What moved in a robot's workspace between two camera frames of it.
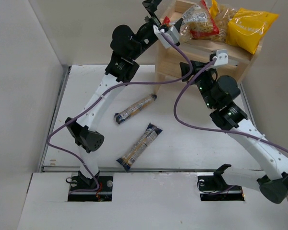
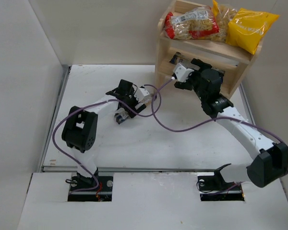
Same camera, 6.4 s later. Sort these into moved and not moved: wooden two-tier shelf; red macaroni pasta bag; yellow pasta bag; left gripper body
Moved: red macaroni pasta bag; left gripper body
Not moved: wooden two-tier shelf; yellow pasta bag
